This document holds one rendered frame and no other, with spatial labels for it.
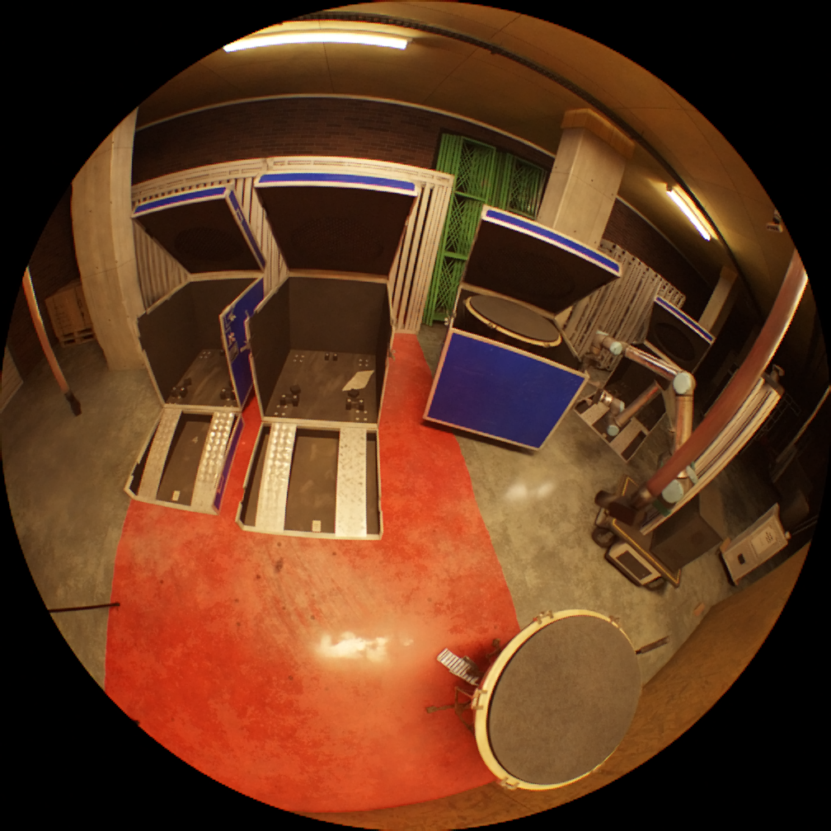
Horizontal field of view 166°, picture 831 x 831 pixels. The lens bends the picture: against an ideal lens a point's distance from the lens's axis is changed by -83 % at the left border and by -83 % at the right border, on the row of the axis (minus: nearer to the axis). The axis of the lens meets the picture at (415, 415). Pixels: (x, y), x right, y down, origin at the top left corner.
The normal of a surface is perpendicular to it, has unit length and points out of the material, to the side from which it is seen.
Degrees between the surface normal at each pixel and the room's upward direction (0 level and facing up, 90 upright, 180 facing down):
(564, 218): 90
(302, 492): 1
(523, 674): 0
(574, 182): 90
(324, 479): 1
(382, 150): 90
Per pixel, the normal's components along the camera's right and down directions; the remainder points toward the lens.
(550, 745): 0.20, -0.72
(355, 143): 0.18, 0.69
